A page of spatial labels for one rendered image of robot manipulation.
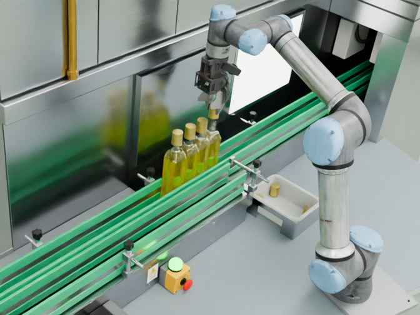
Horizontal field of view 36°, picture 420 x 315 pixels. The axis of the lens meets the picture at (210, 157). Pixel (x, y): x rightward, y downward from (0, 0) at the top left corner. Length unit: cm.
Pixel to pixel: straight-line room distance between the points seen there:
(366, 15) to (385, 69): 24
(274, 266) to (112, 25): 96
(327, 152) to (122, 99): 66
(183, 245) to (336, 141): 65
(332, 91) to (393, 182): 94
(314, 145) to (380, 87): 113
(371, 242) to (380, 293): 25
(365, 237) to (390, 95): 96
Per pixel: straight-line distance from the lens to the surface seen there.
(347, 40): 305
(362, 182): 273
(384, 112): 292
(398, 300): 226
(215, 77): 205
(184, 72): 217
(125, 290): 200
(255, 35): 191
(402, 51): 280
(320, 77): 194
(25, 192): 195
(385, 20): 280
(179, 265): 205
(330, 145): 177
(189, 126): 209
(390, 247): 246
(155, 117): 215
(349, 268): 198
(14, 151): 184
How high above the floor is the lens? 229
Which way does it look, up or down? 35 degrees down
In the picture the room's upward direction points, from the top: 8 degrees clockwise
